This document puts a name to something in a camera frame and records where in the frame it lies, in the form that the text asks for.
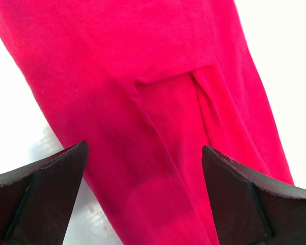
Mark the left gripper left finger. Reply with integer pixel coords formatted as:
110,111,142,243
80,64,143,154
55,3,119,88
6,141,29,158
0,141,89,244

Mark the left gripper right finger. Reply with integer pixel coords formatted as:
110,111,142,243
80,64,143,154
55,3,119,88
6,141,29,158
202,146,306,244

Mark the red t shirt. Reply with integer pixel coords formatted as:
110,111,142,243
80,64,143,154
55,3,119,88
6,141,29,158
0,1,293,244

